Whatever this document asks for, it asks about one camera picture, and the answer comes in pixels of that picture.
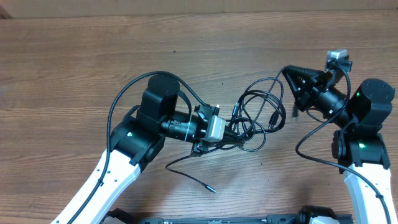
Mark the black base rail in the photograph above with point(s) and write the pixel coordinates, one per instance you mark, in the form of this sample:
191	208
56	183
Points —
308	214

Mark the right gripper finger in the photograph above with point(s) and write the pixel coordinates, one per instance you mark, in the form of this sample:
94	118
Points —
300	85
295	73

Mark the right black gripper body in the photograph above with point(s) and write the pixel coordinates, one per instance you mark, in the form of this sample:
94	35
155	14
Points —
308	99

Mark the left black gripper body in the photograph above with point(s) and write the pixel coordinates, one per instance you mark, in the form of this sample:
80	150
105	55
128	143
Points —
199	147

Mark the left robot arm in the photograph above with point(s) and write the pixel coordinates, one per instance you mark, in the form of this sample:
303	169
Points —
164	112

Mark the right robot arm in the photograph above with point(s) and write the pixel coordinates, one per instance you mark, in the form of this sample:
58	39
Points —
358	147

